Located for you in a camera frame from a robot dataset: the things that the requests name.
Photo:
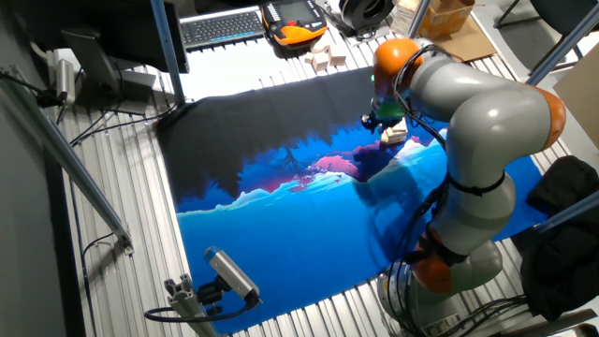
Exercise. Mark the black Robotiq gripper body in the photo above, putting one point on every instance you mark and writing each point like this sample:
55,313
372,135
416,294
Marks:
375,122

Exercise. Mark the black band on arm link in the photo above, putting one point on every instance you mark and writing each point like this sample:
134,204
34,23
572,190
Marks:
477,189

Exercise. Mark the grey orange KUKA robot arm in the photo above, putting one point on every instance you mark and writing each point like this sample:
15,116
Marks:
491,117

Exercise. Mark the wooden Jenga block tower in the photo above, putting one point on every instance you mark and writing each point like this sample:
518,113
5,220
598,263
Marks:
395,136

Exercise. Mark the large wooden cube block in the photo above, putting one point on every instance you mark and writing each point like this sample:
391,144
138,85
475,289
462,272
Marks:
337,55

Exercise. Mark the medium wooden cube block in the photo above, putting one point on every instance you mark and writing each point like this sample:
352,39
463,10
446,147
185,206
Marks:
320,62

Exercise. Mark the small wooden block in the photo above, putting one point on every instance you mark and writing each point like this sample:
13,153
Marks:
309,58

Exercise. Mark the pale wooden block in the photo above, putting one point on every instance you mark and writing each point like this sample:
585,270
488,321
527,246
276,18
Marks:
320,45

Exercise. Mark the translucent beige container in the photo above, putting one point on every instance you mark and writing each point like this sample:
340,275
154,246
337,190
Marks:
401,21

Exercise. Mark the black round spool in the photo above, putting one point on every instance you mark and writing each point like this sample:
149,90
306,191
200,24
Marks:
360,14

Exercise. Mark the orange black teach pendant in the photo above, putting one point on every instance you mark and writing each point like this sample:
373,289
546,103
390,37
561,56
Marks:
299,35

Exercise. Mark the flat cardboard sheet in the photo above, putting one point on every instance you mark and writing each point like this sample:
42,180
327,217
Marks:
468,47

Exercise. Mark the brown cardboard box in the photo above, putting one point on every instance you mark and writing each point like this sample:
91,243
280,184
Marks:
449,19

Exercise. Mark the blue landscape print cloth mat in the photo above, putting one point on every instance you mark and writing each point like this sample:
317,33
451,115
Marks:
304,234

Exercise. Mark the black computer keyboard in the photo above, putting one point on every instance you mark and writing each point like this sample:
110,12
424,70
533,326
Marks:
220,30

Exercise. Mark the brown flat board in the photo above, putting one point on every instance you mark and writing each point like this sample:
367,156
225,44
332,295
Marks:
580,103

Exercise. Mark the blue grey horizontal beam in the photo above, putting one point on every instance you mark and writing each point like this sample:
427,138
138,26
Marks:
571,210

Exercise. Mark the black office chair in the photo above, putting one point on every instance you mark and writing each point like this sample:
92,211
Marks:
561,14

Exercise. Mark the black fabric bag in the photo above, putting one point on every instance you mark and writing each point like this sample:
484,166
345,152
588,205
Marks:
561,271

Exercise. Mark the short aluminium profile stand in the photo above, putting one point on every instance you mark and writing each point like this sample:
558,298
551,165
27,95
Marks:
187,304

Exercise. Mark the black computer monitor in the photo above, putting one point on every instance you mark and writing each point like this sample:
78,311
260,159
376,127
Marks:
117,28

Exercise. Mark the grey monitor stand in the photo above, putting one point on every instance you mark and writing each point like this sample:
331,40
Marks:
89,56

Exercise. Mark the long diagonal aluminium beam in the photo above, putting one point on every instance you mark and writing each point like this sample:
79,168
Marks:
70,159

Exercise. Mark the silver cylindrical device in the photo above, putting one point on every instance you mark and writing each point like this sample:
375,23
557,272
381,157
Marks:
65,82

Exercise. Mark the green wrist mount plate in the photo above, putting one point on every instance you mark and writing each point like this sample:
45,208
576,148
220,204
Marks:
390,111

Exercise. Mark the aluminium post beside container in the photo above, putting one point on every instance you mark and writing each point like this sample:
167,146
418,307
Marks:
418,21

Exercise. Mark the silver box camera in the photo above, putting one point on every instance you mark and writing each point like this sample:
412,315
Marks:
231,273

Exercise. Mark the blue grey aluminium upright post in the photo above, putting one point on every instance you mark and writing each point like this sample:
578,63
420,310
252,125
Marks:
168,47

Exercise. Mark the black camera ball mount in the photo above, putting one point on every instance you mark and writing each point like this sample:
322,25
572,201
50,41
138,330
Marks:
210,295

